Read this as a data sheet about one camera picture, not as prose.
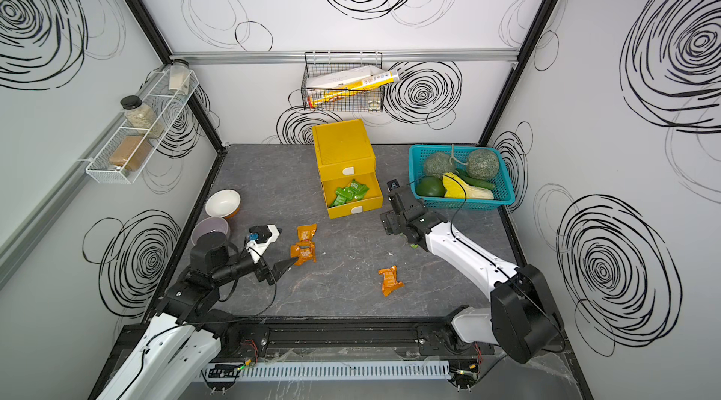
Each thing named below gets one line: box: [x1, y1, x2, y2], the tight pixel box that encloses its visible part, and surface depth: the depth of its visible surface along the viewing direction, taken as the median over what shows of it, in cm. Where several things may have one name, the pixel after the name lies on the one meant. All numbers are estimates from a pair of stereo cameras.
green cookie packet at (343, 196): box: [328, 186, 354, 208], surface depth 96 cm
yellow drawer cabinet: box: [311, 119, 384, 219], surface depth 92 cm
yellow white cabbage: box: [442, 171, 494, 200], surface depth 98 cm
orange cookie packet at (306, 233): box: [296, 223, 319, 243], surface depth 96 cm
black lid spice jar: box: [120, 94, 165, 139], surface depth 72 cm
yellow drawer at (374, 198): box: [321, 172, 384, 220], surface depth 91 cm
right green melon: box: [466, 148, 500, 181], surface depth 101 cm
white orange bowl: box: [204, 188, 243, 220], surface depth 101 cm
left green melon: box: [424, 152, 457, 179], surface depth 102 cm
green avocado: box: [415, 175, 447, 198], surface depth 99 cm
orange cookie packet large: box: [290, 241, 318, 266], surface depth 91 cm
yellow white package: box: [305, 64, 400, 108], surface depth 87 cm
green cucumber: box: [454, 169, 496, 190], surface depth 100 cm
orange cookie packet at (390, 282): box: [377, 264, 405, 298], surface depth 84 cm
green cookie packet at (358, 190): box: [349, 178, 369, 200], surface depth 97 cm
